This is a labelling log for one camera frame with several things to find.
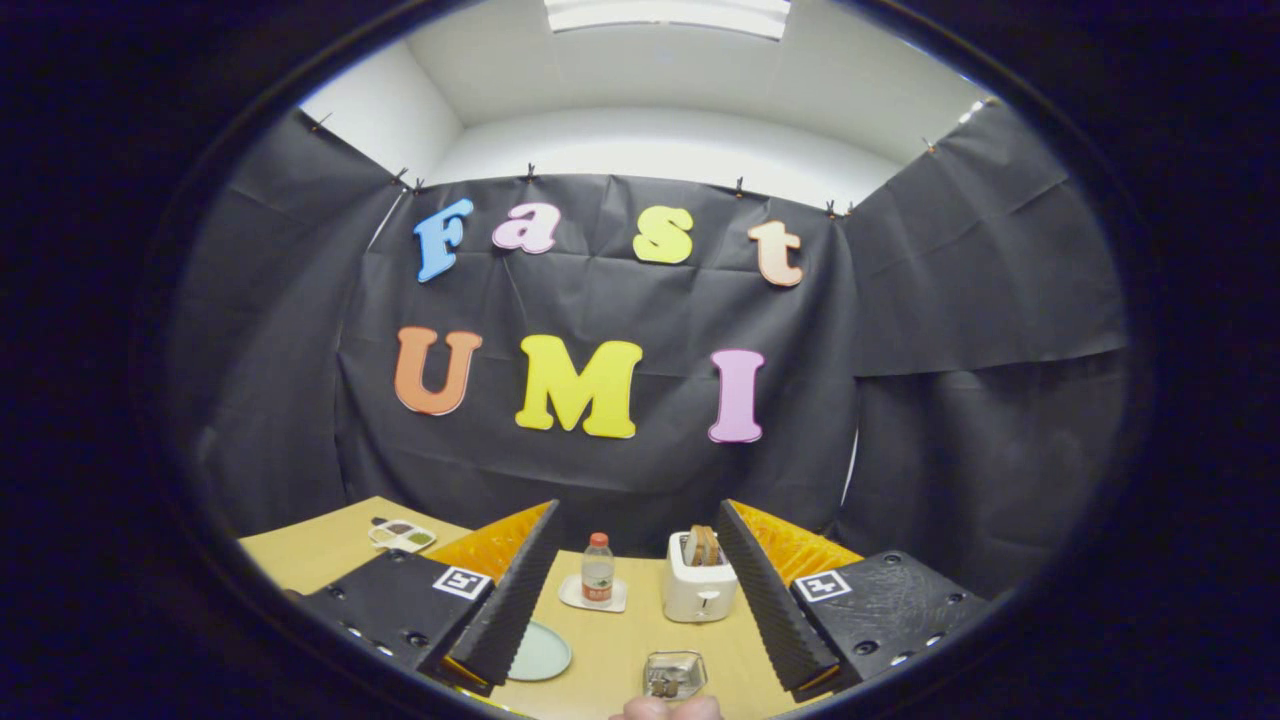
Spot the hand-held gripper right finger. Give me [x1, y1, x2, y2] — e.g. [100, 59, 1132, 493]
[716, 499, 993, 703]

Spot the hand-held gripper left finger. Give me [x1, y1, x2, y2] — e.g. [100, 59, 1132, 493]
[283, 499, 563, 699]

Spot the light green plate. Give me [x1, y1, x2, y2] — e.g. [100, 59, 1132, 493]
[507, 620, 573, 683]

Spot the white toaster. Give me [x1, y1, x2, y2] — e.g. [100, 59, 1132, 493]
[663, 531, 739, 624]

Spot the red-capped water bottle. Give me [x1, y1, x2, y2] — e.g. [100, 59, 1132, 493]
[581, 533, 615, 607]

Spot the white square coaster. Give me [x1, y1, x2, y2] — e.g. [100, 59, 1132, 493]
[558, 574, 629, 614]

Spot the white divided sauce dish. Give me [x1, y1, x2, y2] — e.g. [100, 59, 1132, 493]
[368, 517, 438, 554]

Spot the ceiling light panel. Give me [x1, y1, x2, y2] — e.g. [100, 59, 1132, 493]
[545, 0, 791, 41]

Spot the metal mesh basket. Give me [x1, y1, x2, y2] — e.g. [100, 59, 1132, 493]
[643, 650, 709, 701]

